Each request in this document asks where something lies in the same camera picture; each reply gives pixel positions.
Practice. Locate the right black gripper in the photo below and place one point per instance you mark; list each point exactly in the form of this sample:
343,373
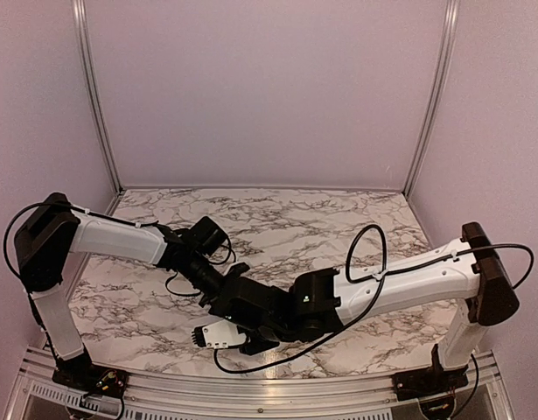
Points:
253,352

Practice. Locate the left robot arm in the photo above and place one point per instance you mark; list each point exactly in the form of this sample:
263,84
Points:
56,229

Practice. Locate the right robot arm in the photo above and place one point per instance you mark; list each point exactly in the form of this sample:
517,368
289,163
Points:
468,269

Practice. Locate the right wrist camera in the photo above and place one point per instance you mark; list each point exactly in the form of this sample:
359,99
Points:
219,335

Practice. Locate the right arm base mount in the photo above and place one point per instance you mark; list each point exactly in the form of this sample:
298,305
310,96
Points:
427,381

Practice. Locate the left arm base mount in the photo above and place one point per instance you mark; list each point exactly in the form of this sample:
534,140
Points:
90,378

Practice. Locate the front aluminium rail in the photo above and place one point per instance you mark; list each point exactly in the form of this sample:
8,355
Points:
169,396

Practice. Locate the left aluminium frame post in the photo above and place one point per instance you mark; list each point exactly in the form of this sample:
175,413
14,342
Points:
87,64

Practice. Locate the aluminium frame post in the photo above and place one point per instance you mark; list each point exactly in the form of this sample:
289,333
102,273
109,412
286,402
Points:
441,72
87,64

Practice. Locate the right aluminium frame post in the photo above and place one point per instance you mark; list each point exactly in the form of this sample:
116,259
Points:
441,72

